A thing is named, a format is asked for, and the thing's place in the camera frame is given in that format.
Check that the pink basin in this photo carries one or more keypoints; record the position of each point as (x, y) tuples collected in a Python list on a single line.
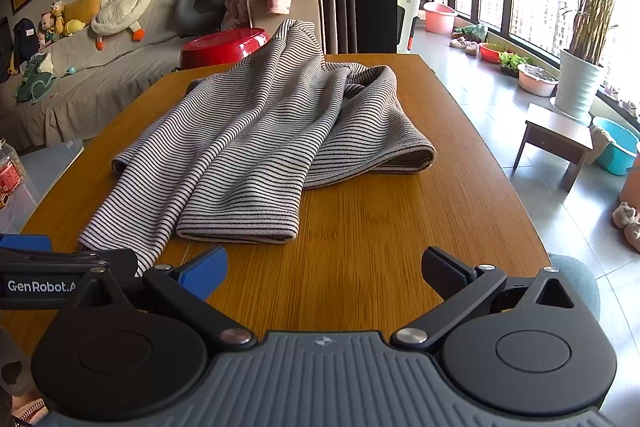
[(440, 18)]

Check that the green cloth on sofa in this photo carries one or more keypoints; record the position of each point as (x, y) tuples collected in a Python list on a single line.
[(32, 79)]

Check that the beige upholstered box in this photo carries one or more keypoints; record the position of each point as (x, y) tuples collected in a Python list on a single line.
[(305, 7)]

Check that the yellow plush cushion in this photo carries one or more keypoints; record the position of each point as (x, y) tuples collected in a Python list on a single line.
[(82, 7)]

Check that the white ribbed plant pot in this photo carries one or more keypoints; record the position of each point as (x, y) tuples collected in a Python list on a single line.
[(577, 87)]

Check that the yellow duck plush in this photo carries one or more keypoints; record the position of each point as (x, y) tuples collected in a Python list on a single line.
[(74, 27)]

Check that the small doll plush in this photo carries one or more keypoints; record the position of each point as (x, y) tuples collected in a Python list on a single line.
[(52, 22)]

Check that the beige shoes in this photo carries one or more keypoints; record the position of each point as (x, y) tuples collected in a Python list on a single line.
[(465, 46)]

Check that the clear plastic box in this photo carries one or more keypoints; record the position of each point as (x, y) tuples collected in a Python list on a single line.
[(45, 172)]

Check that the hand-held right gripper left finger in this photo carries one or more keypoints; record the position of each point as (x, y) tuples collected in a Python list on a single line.
[(202, 274)]

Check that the white goose plush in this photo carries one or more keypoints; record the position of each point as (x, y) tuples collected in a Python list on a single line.
[(125, 2)]

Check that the plastic jar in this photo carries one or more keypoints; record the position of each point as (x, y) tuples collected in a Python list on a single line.
[(9, 172)]

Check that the white fluffy slippers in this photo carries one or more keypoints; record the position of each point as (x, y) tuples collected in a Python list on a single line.
[(625, 217)]

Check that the small red basin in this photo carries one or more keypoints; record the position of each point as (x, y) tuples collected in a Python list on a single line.
[(491, 54)]

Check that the grey covered sofa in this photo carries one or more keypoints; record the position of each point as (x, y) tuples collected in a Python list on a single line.
[(100, 82)]

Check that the black bag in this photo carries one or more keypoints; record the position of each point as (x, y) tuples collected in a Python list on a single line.
[(22, 42)]

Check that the pink planter bowl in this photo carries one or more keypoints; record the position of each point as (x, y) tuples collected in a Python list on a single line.
[(537, 82)]

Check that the striped grey garment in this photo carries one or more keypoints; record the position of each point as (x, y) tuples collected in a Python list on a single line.
[(250, 132)]

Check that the grey round stool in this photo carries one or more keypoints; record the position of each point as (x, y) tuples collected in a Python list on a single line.
[(580, 282)]

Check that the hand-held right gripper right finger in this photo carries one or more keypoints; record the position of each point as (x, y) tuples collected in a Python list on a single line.
[(445, 272)]

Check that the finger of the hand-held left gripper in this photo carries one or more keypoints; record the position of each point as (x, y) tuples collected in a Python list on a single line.
[(25, 242), (112, 259)]

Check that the grey neck pillow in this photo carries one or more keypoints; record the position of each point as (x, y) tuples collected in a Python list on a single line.
[(192, 2)]

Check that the blue basin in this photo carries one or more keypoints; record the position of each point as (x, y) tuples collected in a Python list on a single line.
[(617, 149)]

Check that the terracotta pot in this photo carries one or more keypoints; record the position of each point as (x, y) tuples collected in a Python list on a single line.
[(632, 182)]

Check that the large red basin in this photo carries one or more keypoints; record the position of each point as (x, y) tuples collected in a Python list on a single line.
[(220, 47)]

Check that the small wooden stool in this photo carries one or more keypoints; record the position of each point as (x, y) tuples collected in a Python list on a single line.
[(555, 132)]

